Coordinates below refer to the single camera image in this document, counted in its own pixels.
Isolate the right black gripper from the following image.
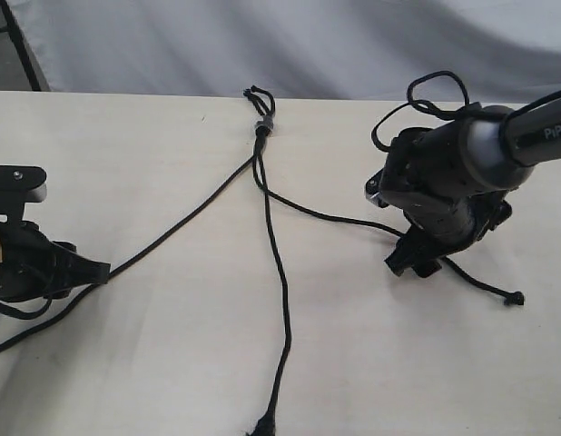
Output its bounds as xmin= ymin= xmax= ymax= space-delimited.
xmin=384 ymin=129 xmax=512 ymax=279

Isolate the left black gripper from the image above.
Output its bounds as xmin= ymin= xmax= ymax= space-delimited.
xmin=0 ymin=221 xmax=111 ymax=302

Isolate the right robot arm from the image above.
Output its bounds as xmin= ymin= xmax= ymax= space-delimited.
xmin=366 ymin=91 xmax=561 ymax=277

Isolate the grey backdrop cloth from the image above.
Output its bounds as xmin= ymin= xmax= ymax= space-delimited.
xmin=9 ymin=1 xmax=561 ymax=102

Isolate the black stand pole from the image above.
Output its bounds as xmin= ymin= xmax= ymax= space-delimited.
xmin=0 ymin=0 xmax=51 ymax=92

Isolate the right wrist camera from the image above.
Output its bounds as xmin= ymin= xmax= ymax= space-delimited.
xmin=364 ymin=167 xmax=393 ymax=208

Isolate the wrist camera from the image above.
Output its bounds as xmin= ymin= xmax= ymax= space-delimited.
xmin=0 ymin=165 xmax=47 ymax=222
xmin=364 ymin=167 xmax=393 ymax=208

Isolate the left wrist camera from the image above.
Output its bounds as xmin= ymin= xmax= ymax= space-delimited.
xmin=0 ymin=165 xmax=47 ymax=222

